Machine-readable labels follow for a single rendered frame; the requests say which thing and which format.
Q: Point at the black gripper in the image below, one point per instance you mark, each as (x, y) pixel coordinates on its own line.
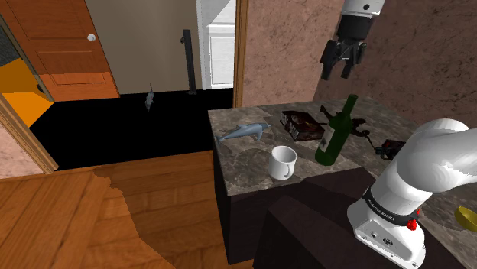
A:
(354, 28)

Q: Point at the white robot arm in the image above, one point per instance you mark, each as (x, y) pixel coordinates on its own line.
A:
(421, 160)

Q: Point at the dark brown book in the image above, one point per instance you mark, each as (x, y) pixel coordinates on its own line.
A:
(303, 128)

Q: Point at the green glass bottle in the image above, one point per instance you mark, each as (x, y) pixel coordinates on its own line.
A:
(333, 139)

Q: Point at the small black device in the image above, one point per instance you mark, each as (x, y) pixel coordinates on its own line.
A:
(389, 148)

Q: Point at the white panel door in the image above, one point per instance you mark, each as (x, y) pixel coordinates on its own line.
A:
(220, 48)

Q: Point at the blue dolphin figure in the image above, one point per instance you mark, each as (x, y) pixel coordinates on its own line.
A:
(244, 132)

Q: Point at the white mug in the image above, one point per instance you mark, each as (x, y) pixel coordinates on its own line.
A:
(280, 167)

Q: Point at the dark robot stand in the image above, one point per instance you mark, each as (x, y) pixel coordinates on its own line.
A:
(309, 231)

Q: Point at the dark cabinet with marble top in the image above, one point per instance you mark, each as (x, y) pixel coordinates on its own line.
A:
(242, 223)

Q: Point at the small grey animal figure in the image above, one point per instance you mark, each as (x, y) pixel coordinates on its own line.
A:
(149, 100)

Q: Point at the yellow bowl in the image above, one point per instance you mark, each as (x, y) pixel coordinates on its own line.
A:
(468, 220)

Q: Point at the orange wooden door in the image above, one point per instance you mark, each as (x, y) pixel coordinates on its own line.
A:
(67, 48)

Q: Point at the black upright post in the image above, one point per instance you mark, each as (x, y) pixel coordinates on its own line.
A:
(190, 63)

